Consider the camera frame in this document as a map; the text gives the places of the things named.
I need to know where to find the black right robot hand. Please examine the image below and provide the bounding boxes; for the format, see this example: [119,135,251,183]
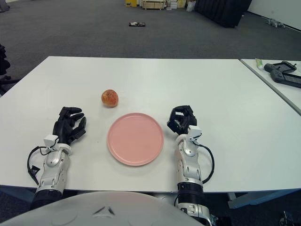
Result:
[166,105,198,137]

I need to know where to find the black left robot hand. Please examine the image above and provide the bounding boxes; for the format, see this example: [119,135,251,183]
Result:
[52,106,87,145]

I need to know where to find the red yellow apple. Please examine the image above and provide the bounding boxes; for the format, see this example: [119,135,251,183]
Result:
[101,89,119,108]

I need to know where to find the pink round plate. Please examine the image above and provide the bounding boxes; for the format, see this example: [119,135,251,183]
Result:
[107,113,165,167]

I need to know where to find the black office chair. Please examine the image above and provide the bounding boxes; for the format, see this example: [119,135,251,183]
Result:
[0,43,21,95]

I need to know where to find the grey robot torso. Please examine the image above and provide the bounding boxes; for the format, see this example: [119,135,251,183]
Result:
[0,191,203,226]

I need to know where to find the black handheld controller with screen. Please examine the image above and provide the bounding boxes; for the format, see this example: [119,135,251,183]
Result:
[269,70,301,89]

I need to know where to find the black cloth covered cabinet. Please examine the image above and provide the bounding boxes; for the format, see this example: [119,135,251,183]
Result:
[194,0,253,28]

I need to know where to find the stacked cardboard boxes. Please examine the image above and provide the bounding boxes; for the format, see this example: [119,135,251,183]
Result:
[166,0,188,10]

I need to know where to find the wooden crate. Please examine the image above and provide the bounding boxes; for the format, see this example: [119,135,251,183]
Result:
[143,0,168,10]

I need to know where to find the small grey quadruped robot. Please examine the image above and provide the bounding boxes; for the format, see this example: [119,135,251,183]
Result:
[266,18,286,28]

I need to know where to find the black caster wheel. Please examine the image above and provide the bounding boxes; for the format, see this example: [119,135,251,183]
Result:
[279,210,294,226]

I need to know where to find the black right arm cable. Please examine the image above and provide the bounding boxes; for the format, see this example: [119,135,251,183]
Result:
[196,143,215,184]

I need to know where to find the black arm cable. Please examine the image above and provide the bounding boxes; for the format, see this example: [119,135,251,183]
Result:
[196,143,215,184]
[27,145,57,186]

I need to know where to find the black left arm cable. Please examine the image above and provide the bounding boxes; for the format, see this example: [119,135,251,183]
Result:
[27,145,57,186]

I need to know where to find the blue grey table frame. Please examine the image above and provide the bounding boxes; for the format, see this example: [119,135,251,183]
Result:
[227,189,301,210]

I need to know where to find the black handheld controller with frame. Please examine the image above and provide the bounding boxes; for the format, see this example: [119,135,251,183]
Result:
[263,61,297,73]

